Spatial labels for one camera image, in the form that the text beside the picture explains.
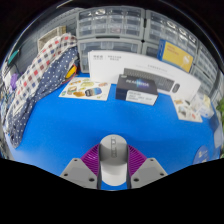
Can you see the woven storage basket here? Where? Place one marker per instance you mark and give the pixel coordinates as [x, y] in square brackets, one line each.
[50, 36]

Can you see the printed sticker sheet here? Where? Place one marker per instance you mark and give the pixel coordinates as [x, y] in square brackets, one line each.
[85, 88]
[186, 110]

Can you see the yellow and blue box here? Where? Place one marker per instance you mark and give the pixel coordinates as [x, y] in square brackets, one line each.
[176, 55]

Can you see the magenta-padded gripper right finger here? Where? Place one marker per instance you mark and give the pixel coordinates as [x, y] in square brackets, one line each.
[148, 171]

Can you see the small black product box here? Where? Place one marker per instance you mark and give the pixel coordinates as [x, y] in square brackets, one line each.
[136, 90]

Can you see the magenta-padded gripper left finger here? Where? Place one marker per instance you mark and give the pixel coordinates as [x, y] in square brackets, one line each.
[78, 171]

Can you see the grey computer mouse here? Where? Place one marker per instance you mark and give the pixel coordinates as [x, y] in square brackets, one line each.
[113, 163]

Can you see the long white keyboard box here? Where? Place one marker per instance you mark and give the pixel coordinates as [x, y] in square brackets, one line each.
[106, 65]

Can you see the white and blue glove box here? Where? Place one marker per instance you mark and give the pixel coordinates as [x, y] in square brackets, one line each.
[203, 105]

